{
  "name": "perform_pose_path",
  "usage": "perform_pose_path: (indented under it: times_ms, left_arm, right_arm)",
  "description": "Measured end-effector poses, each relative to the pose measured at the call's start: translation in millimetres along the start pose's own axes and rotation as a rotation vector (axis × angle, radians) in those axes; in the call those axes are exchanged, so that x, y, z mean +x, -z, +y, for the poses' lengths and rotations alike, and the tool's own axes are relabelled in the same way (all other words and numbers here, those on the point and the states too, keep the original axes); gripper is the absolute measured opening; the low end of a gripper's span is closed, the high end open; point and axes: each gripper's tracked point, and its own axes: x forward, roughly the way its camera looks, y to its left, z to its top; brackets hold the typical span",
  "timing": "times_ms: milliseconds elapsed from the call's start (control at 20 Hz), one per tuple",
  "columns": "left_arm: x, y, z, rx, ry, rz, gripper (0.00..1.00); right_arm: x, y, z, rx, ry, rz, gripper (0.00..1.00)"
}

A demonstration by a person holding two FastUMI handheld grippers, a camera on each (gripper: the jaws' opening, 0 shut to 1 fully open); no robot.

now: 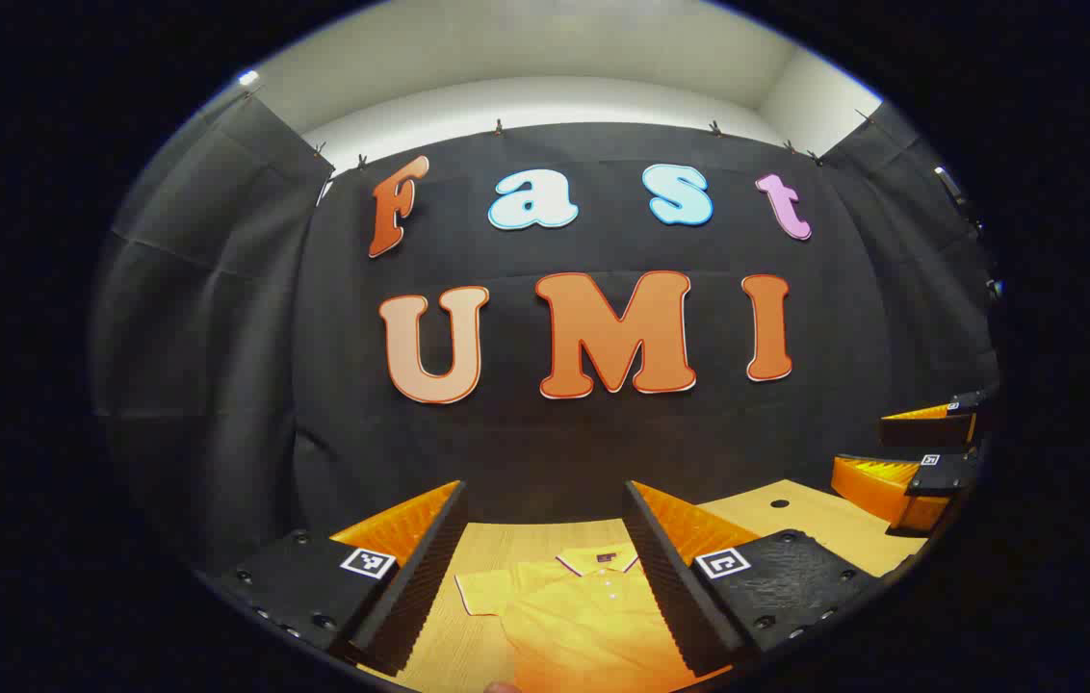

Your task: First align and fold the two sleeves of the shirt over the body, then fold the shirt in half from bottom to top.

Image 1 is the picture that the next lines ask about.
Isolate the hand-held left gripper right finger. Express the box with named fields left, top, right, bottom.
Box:
left=624, top=479, right=883, bottom=678

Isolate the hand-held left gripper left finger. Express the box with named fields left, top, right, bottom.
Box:
left=218, top=479, right=469, bottom=678

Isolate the orange T-shirt with striped collar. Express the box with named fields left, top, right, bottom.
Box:
left=454, top=543, right=734, bottom=693

